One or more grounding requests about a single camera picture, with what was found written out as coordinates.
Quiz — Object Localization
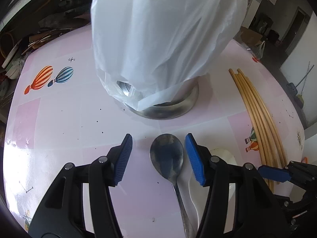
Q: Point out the cardboard box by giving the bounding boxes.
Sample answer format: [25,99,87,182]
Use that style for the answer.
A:
[240,26,262,46]

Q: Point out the small steel spoon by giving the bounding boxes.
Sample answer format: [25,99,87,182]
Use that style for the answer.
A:
[150,134,195,237]

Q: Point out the steel utensil holder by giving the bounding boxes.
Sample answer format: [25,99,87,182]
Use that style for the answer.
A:
[124,77,199,120]

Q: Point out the pink tablecloth table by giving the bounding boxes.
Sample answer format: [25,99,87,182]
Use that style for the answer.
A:
[3,26,305,237]

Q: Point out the floor plastic bags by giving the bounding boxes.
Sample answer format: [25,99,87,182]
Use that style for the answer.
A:
[254,41,265,59]

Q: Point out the white plastic bag liner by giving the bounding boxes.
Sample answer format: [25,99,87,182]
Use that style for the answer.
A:
[91,0,247,111]

